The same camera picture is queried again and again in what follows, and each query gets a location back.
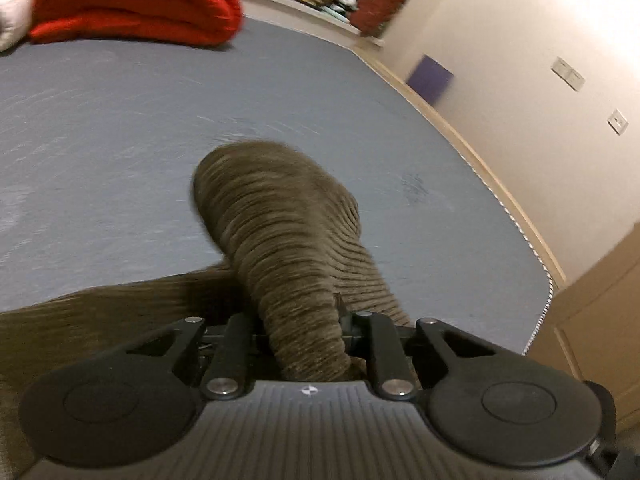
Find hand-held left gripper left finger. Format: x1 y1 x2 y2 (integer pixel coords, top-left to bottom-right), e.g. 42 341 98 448
125 312 273 401

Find dark red cushion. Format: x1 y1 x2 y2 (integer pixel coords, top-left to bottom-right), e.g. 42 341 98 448
349 0 413 39

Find olive corduroy pants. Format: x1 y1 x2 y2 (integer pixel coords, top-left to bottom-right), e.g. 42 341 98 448
0 139 426 480

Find purple box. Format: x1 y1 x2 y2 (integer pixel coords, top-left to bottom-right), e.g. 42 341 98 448
406 55 455 108

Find white folded blanket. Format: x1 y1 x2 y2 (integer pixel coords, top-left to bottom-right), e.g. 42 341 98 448
0 0 37 53

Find wooden bed frame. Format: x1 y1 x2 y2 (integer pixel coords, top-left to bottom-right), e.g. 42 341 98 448
235 0 568 283

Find wooden cabinet door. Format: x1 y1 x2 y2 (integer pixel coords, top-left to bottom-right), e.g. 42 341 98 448
540 237 640 433

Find double wall switch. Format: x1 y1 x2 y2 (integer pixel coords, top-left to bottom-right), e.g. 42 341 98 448
551 57 586 92

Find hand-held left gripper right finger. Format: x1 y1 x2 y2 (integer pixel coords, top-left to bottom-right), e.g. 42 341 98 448
334 292 503 402

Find grey bed mattress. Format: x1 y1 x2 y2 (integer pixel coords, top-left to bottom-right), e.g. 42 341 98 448
0 12 553 356

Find red folded blanket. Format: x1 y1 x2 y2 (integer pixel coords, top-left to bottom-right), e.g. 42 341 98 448
27 0 245 47

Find white wall socket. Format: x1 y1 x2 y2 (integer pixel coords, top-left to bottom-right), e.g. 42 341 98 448
607 108 630 136

